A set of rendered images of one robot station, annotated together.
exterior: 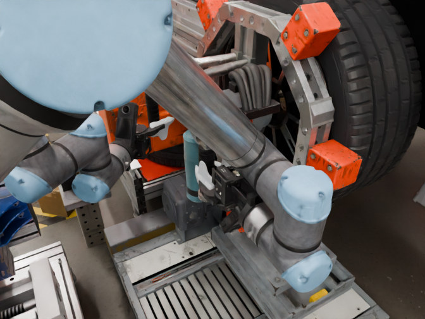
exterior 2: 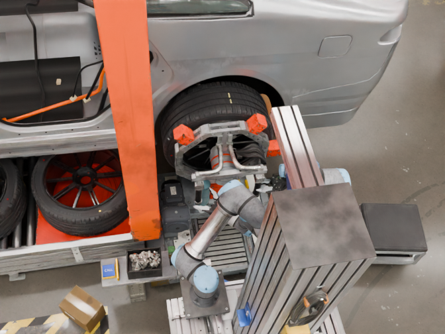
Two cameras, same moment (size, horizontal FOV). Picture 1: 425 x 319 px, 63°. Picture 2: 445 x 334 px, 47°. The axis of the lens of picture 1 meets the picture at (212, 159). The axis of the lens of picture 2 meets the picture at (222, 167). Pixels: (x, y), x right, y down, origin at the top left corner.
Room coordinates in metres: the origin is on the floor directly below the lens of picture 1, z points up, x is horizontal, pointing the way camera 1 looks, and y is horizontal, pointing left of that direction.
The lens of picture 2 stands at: (0.51, 1.55, 3.33)
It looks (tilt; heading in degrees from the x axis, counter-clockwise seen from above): 57 degrees down; 282
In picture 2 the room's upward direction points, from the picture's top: 8 degrees clockwise
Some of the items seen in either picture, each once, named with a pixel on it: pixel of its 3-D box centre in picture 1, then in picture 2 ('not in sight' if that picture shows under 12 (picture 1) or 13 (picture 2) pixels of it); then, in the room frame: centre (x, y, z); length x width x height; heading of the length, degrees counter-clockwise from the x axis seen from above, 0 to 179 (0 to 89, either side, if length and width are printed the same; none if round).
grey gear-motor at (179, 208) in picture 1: (212, 202); (173, 205); (1.16, 0.00, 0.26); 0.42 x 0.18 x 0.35; 119
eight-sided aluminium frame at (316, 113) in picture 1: (250, 109); (221, 154); (0.90, -0.11, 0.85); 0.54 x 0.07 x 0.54; 29
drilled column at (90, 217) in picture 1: (86, 206); (136, 283); (1.18, 0.58, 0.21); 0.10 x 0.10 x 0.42; 29
